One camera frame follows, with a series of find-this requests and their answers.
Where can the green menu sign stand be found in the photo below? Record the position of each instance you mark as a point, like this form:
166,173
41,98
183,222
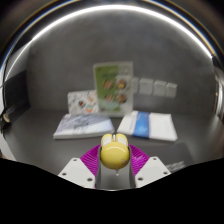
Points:
112,88

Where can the small white printed card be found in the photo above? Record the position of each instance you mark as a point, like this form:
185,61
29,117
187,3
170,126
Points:
81,101

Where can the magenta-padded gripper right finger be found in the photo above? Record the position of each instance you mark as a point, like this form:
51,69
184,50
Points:
150,170

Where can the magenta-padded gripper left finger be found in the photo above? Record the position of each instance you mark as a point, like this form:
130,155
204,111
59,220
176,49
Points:
78,171

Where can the white book with blue band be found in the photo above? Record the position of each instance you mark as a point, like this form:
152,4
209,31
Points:
156,126

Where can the yellow computer mouse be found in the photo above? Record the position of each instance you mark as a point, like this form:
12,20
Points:
115,154

